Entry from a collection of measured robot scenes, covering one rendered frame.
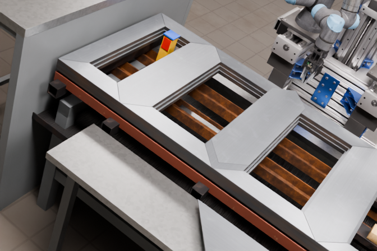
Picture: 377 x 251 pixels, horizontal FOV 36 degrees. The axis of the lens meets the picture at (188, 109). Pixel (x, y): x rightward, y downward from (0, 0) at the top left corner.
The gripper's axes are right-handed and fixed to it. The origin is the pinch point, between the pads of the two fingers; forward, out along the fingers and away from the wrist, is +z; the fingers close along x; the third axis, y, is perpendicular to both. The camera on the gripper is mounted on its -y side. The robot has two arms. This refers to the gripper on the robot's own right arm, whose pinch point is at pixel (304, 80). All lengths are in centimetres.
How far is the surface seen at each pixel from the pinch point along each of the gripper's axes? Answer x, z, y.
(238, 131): -6, 5, 55
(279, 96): -4.5, 5.4, 15.9
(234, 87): -29.7, 24.4, 0.8
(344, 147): 32.0, 7.5, 19.1
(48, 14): -87, -13, 84
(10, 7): -97, -13, 93
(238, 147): -1, 5, 64
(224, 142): -6, 5, 66
